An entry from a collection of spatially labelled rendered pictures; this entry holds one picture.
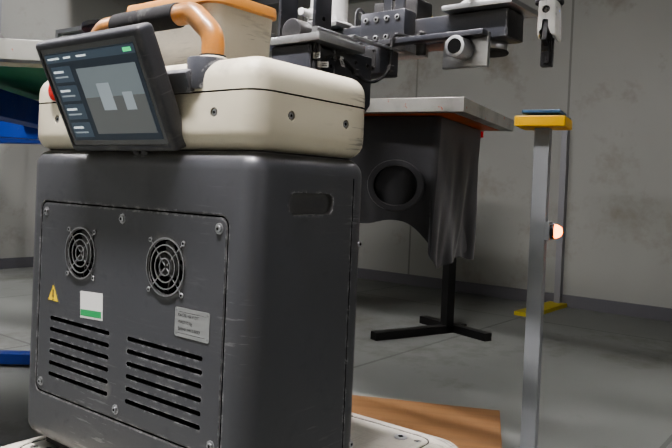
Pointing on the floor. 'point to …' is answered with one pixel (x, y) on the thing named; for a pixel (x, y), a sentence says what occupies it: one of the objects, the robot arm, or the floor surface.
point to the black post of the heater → (437, 318)
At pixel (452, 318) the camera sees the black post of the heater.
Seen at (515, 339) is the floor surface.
